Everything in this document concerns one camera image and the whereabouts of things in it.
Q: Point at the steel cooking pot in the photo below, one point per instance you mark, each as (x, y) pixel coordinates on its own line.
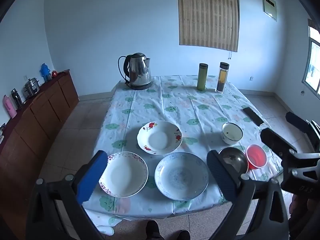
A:
(31, 88)

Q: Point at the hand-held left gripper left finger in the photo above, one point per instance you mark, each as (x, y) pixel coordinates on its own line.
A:
(92, 180)

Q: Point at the purple rimmed white plate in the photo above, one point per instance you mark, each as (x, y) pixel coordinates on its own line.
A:
(125, 175)

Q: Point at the window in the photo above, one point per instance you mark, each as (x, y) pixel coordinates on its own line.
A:
(313, 62)

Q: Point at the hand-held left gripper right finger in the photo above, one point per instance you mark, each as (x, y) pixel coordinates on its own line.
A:
(222, 177)

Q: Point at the small red ornament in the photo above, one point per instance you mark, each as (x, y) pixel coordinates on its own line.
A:
(54, 74)

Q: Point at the cloud print tablecloth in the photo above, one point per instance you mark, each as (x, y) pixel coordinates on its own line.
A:
(180, 100)

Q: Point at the black smartphone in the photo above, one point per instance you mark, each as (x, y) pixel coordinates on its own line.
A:
(253, 116)

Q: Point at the stainless steel bowl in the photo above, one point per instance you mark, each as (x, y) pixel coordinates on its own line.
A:
(232, 158)

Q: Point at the white enamel bowl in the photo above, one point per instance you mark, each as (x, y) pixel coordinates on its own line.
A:
(232, 133)

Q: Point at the blue jug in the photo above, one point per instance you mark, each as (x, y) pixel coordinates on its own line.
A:
(45, 72)

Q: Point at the blue patterned plate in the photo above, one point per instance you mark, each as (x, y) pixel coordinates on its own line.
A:
(181, 176)

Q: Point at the clear tea bottle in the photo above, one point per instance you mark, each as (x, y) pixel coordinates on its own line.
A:
(221, 78)

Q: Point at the pink thermos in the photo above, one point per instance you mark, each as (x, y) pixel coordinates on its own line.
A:
(9, 107)

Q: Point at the red floral white plate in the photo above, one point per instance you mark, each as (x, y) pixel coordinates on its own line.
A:
(158, 138)

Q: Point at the red plastic bowl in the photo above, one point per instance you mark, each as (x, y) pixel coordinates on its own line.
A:
(256, 157)

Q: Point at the person's black shoe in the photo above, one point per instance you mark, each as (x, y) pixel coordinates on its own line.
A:
(182, 235)
(152, 231)

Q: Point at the white wall panel box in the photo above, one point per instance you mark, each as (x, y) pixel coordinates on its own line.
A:
(269, 5)

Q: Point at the steel electric kettle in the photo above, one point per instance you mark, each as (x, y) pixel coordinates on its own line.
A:
(138, 73)

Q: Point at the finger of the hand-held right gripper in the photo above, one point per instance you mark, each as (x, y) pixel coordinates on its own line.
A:
(277, 142)
(298, 121)

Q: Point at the striped window blind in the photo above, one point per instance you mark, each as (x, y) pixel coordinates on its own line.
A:
(208, 15)

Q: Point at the green bottle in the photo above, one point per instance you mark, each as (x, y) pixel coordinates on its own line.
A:
(202, 77)

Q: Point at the brown wooden cabinet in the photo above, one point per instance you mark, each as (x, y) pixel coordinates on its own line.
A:
(37, 127)

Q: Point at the black thermos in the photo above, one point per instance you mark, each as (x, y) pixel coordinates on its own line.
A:
(16, 98)

